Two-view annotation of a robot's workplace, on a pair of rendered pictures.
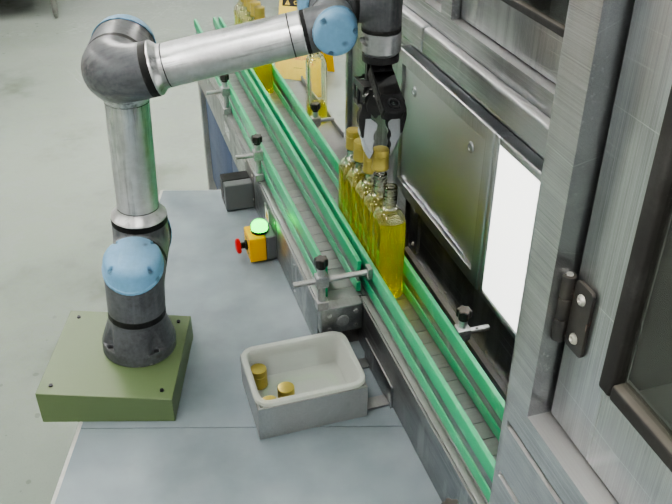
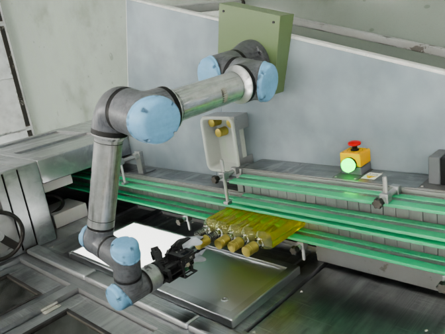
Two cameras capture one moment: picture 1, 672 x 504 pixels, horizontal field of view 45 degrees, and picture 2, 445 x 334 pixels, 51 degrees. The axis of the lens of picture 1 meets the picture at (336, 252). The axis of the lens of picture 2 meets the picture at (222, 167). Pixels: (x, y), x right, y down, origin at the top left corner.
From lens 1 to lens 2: 2.43 m
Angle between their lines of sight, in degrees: 96
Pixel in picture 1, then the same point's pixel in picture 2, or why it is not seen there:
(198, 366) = not seen: hidden behind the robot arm
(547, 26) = (77, 314)
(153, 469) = not seen: hidden behind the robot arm
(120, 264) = (200, 69)
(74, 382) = (226, 24)
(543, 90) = (93, 293)
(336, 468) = (200, 139)
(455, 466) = (161, 179)
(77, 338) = (255, 22)
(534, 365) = not seen: outside the picture
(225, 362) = (261, 106)
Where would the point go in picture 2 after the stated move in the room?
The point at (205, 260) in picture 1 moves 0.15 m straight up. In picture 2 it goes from (364, 113) to (340, 125)
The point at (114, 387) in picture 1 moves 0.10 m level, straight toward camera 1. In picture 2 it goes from (223, 46) to (204, 50)
